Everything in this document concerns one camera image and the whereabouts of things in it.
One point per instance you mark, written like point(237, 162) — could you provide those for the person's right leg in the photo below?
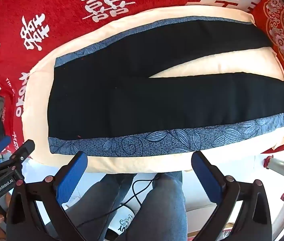
point(162, 205)

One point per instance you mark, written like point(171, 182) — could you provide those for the cream cloth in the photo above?
point(219, 65)

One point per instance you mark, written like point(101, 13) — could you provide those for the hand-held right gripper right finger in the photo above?
point(207, 179)

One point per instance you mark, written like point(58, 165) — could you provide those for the red printed blanket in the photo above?
point(69, 30)

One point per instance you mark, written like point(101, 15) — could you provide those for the person's left leg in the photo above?
point(99, 198)

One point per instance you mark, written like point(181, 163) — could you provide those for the person's leg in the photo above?
point(99, 198)
point(162, 205)

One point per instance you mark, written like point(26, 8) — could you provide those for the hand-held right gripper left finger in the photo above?
point(72, 178)

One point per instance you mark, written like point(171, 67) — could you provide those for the white slipper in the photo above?
point(124, 227)

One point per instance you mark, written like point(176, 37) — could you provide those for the black pants with blue trim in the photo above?
point(131, 105)

